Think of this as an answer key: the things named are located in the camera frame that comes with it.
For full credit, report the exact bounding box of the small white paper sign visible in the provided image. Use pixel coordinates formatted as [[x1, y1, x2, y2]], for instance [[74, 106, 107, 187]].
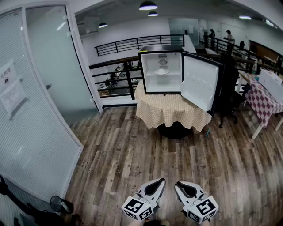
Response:
[[0, 59, 17, 89]]

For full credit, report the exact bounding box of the white box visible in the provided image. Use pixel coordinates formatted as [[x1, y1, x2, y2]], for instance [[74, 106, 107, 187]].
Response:
[[258, 69, 283, 93]]

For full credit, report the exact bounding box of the black metal railing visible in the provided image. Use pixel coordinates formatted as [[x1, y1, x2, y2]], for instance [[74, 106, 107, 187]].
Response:
[[94, 34, 185, 57], [204, 36, 283, 67]]

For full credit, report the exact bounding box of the black round table base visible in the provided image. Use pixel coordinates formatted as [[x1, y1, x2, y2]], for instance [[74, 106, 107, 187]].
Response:
[[157, 121, 193, 140]]

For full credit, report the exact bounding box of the beige checked tablecloth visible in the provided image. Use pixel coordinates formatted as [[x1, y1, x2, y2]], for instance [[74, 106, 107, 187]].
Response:
[[134, 79, 212, 133]]

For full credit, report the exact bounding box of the black office chair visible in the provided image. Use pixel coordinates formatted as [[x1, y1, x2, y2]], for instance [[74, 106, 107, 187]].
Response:
[[218, 53, 252, 129]]

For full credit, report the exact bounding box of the white table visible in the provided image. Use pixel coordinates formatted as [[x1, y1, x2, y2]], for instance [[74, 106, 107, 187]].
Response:
[[252, 113, 283, 139]]

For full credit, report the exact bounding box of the large white paper notice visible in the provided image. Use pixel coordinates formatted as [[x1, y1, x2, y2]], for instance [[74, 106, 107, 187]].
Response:
[[0, 80, 28, 118]]

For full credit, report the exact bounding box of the striped glass partition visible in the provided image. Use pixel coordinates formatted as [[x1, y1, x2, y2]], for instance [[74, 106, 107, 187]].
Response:
[[0, 6, 84, 201]]

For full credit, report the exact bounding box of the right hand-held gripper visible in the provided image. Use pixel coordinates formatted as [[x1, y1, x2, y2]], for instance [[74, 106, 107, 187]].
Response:
[[174, 181, 219, 223]]

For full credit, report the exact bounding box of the white wire shelf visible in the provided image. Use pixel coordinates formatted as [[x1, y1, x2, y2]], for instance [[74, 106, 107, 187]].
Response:
[[145, 70, 181, 77]]

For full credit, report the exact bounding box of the frosted glass door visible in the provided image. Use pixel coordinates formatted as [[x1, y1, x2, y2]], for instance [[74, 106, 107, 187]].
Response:
[[25, 5, 100, 126]]

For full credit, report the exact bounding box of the red checked tablecloth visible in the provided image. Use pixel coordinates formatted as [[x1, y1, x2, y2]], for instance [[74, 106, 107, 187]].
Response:
[[240, 72, 283, 128]]

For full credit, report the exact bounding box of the wooden topped black railing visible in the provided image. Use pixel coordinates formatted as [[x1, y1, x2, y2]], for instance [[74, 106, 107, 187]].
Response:
[[88, 53, 283, 100]]

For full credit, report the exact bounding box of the black mini fridge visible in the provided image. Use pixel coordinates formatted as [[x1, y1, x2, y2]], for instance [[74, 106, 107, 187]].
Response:
[[138, 45, 223, 117]]

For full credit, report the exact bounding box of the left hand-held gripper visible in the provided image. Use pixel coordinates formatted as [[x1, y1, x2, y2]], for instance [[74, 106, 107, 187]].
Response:
[[121, 178, 166, 221]]

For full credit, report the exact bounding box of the round black mirror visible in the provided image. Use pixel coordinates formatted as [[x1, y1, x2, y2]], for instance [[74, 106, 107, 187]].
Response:
[[50, 195, 74, 214]]

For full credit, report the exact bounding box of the black scooter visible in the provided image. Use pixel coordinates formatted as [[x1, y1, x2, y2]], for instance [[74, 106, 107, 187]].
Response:
[[0, 174, 80, 226]]

